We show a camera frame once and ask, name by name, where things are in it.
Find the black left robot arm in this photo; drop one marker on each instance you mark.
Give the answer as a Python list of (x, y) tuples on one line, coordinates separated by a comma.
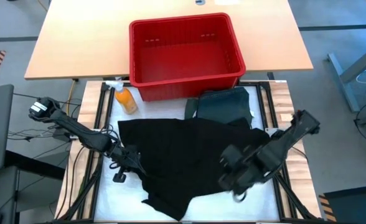
[(77, 129)]

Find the white paper sheet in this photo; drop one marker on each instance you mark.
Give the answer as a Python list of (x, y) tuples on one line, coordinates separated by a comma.
[(227, 2)]

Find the orange spray bottle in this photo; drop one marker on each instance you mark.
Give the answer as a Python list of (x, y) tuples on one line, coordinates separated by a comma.
[(127, 101)]

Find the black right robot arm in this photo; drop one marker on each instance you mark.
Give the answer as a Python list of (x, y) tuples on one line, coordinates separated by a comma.
[(285, 140)]

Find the black garment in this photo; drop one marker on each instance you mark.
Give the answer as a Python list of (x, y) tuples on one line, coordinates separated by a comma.
[(176, 155)]

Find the black aluminium table frame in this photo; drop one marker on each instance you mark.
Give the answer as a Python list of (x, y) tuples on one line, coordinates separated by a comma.
[(95, 199)]

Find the red plastic laundry bin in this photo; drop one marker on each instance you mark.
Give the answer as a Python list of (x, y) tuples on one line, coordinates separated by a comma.
[(186, 87)]

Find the dark blue jeans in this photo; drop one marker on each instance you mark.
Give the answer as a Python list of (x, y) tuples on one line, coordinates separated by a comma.
[(225, 104)]

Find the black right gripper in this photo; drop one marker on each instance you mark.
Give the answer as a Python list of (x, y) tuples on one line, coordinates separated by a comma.
[(242, 169)]

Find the light wood desk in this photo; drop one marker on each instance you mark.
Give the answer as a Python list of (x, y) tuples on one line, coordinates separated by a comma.
[(77, 40)]

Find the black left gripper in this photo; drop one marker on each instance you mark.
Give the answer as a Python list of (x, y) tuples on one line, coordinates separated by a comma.
[(128, 160)]

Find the grey metal table leg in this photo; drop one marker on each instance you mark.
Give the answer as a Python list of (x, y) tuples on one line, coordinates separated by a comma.
[(354, 68)]

